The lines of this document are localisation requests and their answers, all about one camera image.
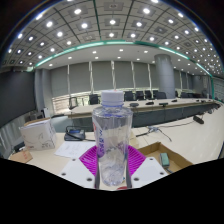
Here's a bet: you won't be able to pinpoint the green whiteboard eraser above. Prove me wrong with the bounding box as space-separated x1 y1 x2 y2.
159 152 171 168

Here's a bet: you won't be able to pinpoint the long curved conference desk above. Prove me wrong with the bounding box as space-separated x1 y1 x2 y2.
64 98 221 129

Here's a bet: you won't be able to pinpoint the black desk microphones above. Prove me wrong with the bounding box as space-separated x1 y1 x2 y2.
129 98 205 125

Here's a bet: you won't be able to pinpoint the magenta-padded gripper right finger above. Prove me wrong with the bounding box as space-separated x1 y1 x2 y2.
125 143 169 189

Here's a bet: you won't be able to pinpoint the red-sided open cardboard box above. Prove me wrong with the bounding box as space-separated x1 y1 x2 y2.
137 141 194 174

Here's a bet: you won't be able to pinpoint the round recessed ceiling lights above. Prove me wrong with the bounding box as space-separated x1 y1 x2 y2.
6 0 224 71

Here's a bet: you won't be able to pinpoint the black desk telephone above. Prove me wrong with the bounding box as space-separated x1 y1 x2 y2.
63 125 87 142

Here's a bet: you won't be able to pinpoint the clear plastic water bottle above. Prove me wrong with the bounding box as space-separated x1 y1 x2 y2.
91 89 134 188

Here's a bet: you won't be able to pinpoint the white printed cardboard box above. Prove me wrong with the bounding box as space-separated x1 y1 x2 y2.
19 117 58 152

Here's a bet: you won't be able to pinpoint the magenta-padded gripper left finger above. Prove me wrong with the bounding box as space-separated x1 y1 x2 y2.
57 144 101 190

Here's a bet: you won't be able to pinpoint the row of black office chairs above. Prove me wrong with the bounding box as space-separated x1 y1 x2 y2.
88 89 201 103

